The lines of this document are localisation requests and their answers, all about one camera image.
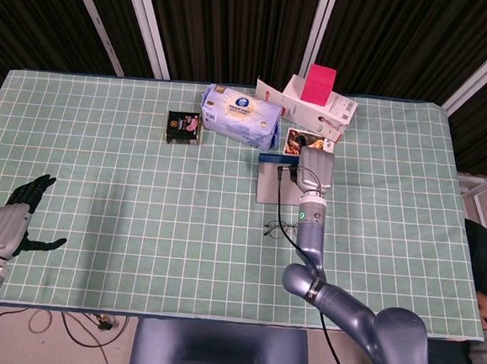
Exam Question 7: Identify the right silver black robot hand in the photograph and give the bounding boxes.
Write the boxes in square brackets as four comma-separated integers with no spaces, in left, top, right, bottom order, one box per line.
[288,135,337,198]

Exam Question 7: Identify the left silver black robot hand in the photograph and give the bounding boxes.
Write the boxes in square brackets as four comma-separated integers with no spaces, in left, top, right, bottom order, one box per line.
[0,171,72,266]

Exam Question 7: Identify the blue box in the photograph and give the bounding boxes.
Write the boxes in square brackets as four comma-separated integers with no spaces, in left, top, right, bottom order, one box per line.
[254,151,308,208]

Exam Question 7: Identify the thin-framed eyeglasses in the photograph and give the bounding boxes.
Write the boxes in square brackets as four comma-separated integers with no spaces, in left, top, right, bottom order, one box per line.
[262,219,300,241]

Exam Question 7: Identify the white and red carton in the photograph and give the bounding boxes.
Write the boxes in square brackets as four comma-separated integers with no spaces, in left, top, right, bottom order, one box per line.
[251,71,360,145]

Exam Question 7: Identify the food photo card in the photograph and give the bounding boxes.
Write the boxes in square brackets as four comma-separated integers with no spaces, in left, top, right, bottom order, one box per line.
[285,126,337,156]

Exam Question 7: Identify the pink rectangular block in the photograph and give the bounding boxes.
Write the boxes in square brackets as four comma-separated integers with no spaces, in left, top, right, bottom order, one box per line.
[299,63,338,106]

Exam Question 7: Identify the light blue tissue pack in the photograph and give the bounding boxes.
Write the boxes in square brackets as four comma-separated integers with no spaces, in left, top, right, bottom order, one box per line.
[197,82,285,152]

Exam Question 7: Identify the green white checked tablecloth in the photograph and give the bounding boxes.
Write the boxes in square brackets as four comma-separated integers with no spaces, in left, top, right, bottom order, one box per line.
[0,65,487,344]

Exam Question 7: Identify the small black packet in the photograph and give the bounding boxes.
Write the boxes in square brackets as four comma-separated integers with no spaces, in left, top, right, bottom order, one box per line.
[164,108,204,147]

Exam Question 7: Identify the black pleated curtain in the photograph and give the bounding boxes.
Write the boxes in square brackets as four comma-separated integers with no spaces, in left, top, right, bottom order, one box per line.
[0,0,487,177]

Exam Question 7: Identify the blue-grey robot torso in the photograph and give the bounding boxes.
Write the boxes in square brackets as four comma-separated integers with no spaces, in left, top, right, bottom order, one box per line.
[127,314,313,364]

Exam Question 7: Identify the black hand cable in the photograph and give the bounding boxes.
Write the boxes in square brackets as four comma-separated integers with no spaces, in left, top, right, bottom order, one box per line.
[262,163,370,364]

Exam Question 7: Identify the black floor cable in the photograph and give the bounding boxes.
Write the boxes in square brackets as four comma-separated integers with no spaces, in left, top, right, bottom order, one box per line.
[55,309,133,364]

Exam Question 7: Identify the white metal rail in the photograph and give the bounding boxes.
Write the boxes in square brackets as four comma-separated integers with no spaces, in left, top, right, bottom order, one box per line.
[304,0,339,78]

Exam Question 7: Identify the aluminium frame rack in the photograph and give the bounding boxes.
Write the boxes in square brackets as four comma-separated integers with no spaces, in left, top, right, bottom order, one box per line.
[453,162,487,229]

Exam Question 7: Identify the white slanted frame post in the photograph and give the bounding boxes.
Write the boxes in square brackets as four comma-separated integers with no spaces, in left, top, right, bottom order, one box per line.
[440,27,487,120]

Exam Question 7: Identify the wide double white frame post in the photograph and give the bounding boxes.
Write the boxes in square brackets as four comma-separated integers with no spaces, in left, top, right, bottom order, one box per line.
[114,0,177,80]

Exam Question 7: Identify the thin white frame post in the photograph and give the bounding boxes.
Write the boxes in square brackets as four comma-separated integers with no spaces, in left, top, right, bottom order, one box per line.
[60,0,130,76]

